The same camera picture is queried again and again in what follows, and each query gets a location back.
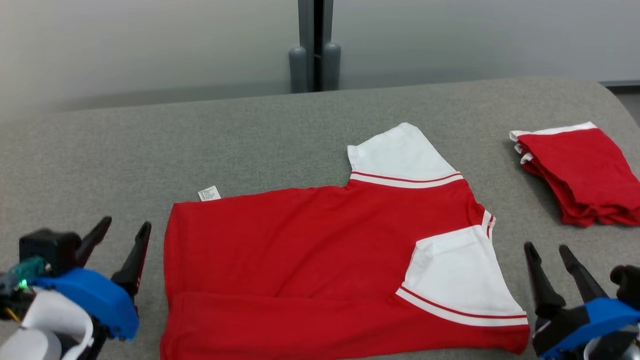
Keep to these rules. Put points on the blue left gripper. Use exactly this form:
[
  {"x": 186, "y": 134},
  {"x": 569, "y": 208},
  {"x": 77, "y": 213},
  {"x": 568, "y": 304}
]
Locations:
[{"x": 95, "y": 300}]

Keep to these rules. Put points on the grey cylinder post foot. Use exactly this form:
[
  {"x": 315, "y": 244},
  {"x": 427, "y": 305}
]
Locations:
[
  {"x": 298, "y": 70},
  {"x": 331, "y": 67}
]

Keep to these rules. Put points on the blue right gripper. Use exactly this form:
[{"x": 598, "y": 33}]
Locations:
[{"x": 585, "y": 320}]

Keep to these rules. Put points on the grey wall post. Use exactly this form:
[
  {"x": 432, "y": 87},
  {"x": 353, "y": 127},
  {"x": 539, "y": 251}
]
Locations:
[{"x": 316, "y": 30}]

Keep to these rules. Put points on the red shirt with white sleeves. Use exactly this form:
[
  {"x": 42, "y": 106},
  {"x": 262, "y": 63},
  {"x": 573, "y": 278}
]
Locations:
[{"x": 300, "y": 260}]

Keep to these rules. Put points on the folded red white garment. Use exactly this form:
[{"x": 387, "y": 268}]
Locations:
[{"x": 580, "y": 175}]

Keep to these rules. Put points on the grey fabric table cover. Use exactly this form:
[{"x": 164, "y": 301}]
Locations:
[{"x": 250, "y": 140}]

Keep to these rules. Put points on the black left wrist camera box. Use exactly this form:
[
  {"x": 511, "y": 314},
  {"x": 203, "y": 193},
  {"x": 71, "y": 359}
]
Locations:
[{"x": 50, "y": 247}]

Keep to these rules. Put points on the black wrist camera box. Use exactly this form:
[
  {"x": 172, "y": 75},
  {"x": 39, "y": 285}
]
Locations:
[
  {"x": 627, "y": 282},
  {"x": 50, "y": 247}
]

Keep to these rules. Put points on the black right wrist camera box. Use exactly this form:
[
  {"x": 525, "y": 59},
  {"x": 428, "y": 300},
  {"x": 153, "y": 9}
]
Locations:
[{"x": 627, "y": 282}]

